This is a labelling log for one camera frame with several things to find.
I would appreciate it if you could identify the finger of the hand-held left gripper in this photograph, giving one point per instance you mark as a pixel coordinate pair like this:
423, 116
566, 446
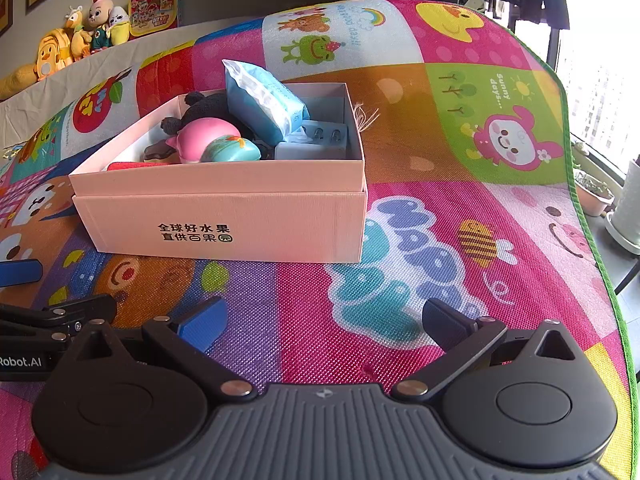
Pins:
20, 272
75, 310

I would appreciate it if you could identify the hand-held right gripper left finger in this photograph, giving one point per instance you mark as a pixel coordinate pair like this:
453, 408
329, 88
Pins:
202, 322

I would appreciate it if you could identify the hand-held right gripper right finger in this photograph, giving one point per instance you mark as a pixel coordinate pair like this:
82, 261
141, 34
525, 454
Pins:
442, 322

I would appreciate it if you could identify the pink cardboard box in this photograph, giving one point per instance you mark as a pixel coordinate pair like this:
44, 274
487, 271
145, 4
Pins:
225, 210

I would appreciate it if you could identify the teal egg squishy toy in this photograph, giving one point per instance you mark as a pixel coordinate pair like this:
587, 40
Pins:
230, 150

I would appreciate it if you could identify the brown donut squishy toy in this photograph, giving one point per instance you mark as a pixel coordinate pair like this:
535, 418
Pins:
157, 152

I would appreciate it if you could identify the pink squishy toy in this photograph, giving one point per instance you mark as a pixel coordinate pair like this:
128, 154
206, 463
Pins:
205, 137

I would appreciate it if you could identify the white battery charger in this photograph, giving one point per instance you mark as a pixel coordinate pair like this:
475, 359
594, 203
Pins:
310, 150

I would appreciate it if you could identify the black cat plush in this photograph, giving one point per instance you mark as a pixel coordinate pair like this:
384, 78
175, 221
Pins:
205, 107

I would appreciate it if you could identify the blue tissue packet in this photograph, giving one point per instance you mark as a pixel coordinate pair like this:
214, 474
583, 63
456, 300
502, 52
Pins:
260, 100

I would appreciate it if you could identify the colourful printed play mat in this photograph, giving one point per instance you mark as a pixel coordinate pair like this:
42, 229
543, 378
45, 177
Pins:
425, 185

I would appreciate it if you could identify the long yellow plush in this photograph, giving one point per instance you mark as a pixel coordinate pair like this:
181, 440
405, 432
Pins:
17, 82

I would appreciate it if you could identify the small potted plant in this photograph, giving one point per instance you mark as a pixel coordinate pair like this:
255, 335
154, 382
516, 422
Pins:
595, 195

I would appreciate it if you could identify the yellow duck plush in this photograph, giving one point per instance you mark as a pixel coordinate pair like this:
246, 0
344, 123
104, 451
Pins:
52, 57

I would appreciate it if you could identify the white plant pot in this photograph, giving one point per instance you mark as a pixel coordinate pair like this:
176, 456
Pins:
627, 205

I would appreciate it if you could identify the orange beak goose plush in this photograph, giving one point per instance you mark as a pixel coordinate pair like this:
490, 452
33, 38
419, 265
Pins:
77, 32

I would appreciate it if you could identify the red hair doll plush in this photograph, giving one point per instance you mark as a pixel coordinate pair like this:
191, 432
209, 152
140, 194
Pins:
100, 22

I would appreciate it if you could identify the banana shaped plush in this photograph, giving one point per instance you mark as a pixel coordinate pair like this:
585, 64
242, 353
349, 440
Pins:
120, 25

